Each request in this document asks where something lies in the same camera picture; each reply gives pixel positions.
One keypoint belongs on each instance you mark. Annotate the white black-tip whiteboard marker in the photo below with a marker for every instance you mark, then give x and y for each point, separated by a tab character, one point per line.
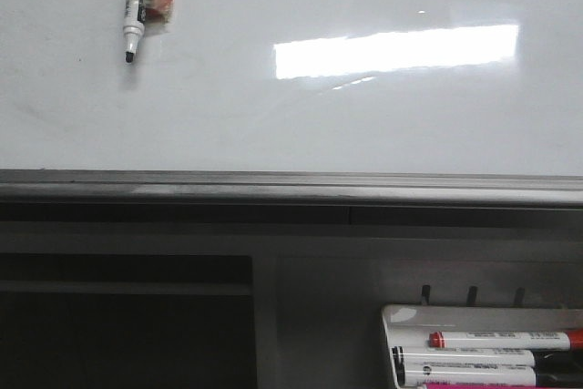
133	27

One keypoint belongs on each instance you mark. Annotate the white whiteboard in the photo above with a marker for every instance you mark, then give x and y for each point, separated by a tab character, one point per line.
394	86

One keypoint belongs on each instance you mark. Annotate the white marker tray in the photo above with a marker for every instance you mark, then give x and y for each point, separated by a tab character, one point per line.
410	325

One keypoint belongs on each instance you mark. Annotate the black-capped white marker upper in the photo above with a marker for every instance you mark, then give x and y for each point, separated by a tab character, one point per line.
405	356

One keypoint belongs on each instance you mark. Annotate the black-capped white marker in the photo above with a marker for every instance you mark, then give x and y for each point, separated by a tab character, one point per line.
405	356
487	374

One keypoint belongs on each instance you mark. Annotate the black-capped white marker lower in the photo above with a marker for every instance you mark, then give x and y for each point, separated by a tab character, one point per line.
487	374

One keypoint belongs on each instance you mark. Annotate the pink marker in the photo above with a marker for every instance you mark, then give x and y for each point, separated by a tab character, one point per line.
481	386

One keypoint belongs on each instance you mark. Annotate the red-capped white marker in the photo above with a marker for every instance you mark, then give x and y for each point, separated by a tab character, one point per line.
562	340

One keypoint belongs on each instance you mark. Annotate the grey whiteboard ledge rail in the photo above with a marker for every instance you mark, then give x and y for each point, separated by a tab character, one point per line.
302	198

